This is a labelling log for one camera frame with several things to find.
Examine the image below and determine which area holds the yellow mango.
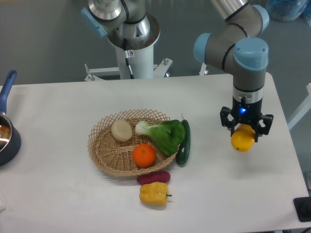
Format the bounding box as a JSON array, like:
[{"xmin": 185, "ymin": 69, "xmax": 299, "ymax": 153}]
[{"xmin": 231, "ymin": 124, "xmax": 256, "ymax": 152}]

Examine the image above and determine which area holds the woven wicker basket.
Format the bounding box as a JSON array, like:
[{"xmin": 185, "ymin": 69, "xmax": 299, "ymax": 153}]
[{"xmin": 87, "ymin": 109, "xmax": 175, "ymax": 177}]

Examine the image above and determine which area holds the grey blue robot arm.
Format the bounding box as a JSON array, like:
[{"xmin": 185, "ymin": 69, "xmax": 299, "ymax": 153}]
[{"xmin": 81, "ymin": 0, "xmax": 273, "ymax": 137}]

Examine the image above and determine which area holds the white frame right edge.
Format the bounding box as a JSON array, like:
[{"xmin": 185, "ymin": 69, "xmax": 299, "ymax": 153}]
[{"xmin": 287, "ymin": 83, "xmax": 311, "ymax": 130}]

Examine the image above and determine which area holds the dark green cucumber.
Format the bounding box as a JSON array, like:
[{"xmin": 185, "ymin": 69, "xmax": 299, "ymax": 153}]
[{"xmin": 175, "ymin": 118, "xmax": 191, "ymax": 166}]

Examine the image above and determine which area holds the orange fruit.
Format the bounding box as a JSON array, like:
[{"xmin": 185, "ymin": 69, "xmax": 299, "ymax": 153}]
[{"xmin": 133, "ymin": 144, "xmax": 156, "ymax": 168}]

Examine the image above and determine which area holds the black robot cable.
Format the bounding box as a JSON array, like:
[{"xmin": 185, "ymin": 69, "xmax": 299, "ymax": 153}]
[{"xmin": 122, "ymin": 38, "xmax": 135, "ymax": 80}]

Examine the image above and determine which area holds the beige potato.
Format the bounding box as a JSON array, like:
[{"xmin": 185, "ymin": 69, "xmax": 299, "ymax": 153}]
[{"xmin": 111, "ymin": 119, "xmax": 133, "ymax": 142}]

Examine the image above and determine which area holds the blue plastic bag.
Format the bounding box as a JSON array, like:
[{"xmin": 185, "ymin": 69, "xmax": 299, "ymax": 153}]
[{"xmin": 265, "ymin": 0, "xmax": 311, "ymax": 22}]

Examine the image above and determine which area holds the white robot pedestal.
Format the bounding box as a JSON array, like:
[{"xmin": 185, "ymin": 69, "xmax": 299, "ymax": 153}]
[{"xmin": 84, "ymin": 13, "xmax": 173, "ymax": 82}]

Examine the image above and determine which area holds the black device at edge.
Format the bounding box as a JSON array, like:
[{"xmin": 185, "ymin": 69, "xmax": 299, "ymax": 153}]
[{"xmin": 293, "ymin": 197, "xmax": 311, "ymax": 222}]

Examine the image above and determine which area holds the white stand foot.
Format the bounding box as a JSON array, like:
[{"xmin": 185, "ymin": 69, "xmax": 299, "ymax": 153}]
[{"xmin": 199, "ymin": 63, "xmax": 209, "ymax": 76}]

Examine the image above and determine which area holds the green bok choy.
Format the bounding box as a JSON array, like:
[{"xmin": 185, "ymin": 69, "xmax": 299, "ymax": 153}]
[{"xmin": 135, "ymin": 119, "xmax": 186, "ymax": 157}]

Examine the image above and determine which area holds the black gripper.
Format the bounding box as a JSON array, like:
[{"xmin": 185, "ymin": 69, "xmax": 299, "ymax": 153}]
[{"xmin": 220, "ymin": 98, "xmax": 274, "ymax": 143}]

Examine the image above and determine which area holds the yellow bell pepper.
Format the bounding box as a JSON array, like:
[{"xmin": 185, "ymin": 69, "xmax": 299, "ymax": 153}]
[{"xmin": 139, "ymin": 182, "xmax": 171, "ymax": 206}]

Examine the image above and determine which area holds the purple sweet potato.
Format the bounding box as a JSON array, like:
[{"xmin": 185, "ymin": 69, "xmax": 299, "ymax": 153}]
[{"xmin": 137, "ymin": 171, "xmax": 171, "ymax": 185}]

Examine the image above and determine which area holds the blue saucepan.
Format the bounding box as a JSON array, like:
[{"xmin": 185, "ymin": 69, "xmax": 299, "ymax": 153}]
[{"xmin": 0, "ymin": 70, "xmax": 21, "ymax": 166}]

